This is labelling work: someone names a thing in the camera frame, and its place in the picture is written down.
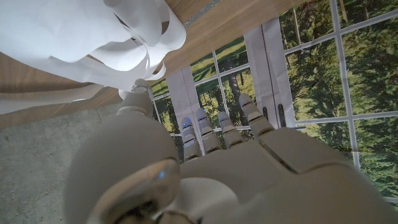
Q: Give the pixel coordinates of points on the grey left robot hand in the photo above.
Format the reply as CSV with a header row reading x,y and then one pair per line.
x,y
233,177

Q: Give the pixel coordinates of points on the white receipt paper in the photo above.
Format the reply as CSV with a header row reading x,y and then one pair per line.
x,y
77,40

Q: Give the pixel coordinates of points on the printed window forest backdrop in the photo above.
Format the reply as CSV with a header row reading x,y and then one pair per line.
x,y
311,77

